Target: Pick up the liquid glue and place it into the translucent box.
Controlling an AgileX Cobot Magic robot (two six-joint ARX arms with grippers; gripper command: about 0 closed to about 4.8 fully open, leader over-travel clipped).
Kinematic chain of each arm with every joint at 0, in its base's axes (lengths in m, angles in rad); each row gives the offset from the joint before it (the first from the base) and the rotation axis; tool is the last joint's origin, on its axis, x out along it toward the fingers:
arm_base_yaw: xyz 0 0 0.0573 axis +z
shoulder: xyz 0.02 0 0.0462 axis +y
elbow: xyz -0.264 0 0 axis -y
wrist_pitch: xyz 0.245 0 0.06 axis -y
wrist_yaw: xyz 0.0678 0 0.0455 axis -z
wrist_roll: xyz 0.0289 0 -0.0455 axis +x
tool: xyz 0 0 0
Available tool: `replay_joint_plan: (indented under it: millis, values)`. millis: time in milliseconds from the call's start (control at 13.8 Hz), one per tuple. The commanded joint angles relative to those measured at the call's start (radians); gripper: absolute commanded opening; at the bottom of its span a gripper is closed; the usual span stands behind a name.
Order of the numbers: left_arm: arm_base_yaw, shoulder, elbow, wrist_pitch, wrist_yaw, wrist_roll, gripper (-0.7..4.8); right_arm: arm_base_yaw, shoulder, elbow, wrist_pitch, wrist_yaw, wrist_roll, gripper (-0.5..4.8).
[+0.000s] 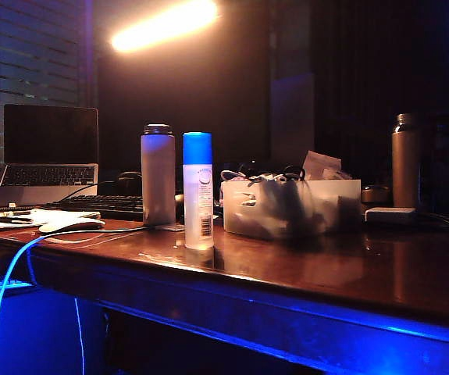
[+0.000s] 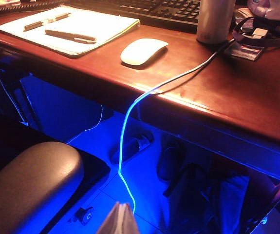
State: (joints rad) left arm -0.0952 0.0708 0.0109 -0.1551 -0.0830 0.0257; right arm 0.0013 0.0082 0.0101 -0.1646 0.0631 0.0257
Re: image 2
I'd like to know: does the small black floor object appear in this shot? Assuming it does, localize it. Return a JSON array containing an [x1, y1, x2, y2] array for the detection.
[[68, 206, 94, 226]]

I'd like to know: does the black strap tangle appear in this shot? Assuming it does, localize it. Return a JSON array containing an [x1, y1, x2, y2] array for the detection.
[[232, 16, 280, 49]]

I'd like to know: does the printed card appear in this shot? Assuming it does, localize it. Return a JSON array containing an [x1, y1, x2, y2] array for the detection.
[[224, 41, 264, 61]]

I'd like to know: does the black computer keyboard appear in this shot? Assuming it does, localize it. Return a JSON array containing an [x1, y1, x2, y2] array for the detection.
[[66, 0, 201, 34]]

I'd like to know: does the thin white cable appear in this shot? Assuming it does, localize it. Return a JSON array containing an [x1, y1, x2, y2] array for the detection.
[[0, 69, 29, 127], [66, 104, 104, 145]]

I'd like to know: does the dark spiral notebook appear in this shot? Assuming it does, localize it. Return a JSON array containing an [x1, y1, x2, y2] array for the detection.
[[0, 0, 67, 18]]

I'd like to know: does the black chair seat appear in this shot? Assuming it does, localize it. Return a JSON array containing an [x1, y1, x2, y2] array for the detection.
[[0, 112, 111, 186]]

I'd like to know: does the open book edge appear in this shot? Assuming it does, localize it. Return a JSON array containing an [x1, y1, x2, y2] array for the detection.
[[95, 201, 140, 234]]

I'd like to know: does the silver and black marker pen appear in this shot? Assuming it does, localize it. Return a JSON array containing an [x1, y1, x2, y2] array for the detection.
[[22, 12, 72, 32]]

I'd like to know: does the white computer mouse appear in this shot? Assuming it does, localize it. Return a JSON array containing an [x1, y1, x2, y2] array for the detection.
[[120, 38, 169, 67]]

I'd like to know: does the plain dark sandal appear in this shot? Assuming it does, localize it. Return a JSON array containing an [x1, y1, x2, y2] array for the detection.
[[157, 143, 187, 182]]

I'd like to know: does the dark bag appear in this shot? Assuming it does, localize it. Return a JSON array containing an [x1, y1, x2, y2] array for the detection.
[[164, 163, 252, 234]]

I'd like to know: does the grey leather chair armrest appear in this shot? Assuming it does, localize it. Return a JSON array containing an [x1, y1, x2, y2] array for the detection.
[[0, 141, 84, 234]]

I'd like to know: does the small white plug adapter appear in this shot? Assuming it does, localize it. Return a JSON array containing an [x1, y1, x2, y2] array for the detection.
[[251, 28, 268, 39]]

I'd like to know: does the brown wooden desk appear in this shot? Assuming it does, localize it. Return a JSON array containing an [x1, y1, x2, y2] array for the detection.
[[0, 4, 280, 186]]

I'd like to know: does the glowing light cable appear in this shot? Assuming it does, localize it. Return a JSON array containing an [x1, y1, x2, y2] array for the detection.
[[117, 38, 236, 215]]

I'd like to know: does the white drinking bottle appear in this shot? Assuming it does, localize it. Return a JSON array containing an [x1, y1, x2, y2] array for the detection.
[[196, 0, 236, 45]]

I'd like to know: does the dark sandal with print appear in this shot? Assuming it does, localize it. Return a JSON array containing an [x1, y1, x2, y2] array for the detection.
[[109, 133, 155, 165]]

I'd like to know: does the white paper notepad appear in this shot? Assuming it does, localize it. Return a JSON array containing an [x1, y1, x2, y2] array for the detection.
[[0, 5, 141, 59]]

